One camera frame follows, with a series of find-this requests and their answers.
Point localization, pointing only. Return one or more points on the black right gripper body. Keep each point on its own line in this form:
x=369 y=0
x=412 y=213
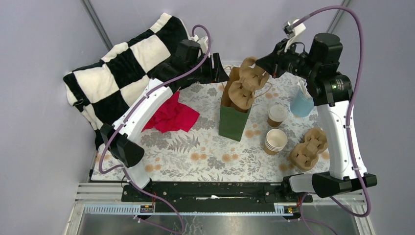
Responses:
x=291 y=62

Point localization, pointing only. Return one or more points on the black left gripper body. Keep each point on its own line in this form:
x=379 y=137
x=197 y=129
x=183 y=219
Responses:
x=204 y=74

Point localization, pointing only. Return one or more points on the brown pulp cup carrier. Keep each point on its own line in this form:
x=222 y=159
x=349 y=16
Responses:
x=251 y=78

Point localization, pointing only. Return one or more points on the green paper bag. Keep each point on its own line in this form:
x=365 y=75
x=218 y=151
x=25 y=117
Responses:
x=232 y=120

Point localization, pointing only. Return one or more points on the brown paper coffee cup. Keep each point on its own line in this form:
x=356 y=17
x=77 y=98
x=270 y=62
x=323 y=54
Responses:
x=276 y=115

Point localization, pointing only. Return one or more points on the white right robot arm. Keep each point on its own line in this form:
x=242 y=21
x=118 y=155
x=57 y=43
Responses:
x=332 y=94

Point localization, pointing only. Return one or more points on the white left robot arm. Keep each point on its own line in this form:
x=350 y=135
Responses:
x=190 y=64

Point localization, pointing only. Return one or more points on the blue cup of straws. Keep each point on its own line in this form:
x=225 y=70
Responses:
x=302 y=104

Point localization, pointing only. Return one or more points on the red cloth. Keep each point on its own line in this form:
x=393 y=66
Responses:
x=173 y=116

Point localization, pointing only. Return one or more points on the floral patterned table mat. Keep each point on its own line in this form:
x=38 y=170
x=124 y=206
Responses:
x=201 y=154

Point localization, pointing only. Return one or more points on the stack of brown paper cups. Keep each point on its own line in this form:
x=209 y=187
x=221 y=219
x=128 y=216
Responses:
x=275 y=141

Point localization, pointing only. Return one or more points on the black white checkered pillow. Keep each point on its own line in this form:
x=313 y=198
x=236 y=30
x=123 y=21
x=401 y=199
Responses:
x=102 y=92

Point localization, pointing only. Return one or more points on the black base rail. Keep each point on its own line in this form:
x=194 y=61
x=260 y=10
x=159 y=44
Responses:
x=222 y=196

